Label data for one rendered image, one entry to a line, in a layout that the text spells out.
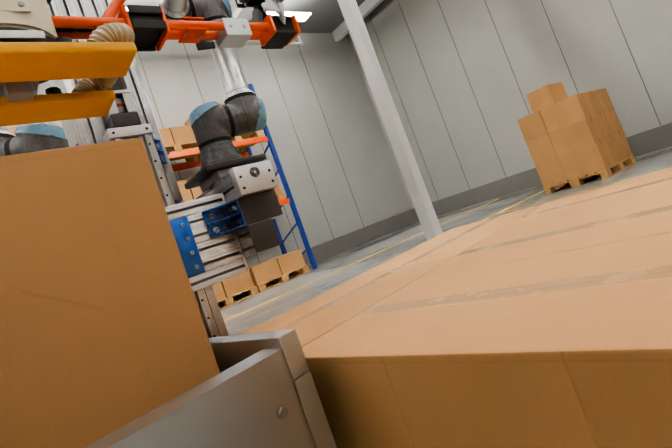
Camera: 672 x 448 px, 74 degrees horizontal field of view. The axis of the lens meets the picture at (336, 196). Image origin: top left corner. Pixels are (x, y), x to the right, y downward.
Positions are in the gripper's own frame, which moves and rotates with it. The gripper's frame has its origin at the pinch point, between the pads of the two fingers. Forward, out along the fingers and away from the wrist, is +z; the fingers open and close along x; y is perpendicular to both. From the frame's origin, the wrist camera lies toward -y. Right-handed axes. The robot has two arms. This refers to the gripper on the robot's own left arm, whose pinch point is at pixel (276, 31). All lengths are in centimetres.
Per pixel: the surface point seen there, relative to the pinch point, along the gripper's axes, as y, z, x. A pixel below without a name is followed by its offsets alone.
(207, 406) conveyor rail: 56, 68, 37
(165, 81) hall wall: -314, -368, -845
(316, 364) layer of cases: 37, 72, 29
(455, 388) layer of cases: 34, 75, 54
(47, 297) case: 66, 50, 24
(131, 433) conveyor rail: 64, 66, 38
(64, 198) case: 61, 38, 24
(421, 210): -242, 69, -191
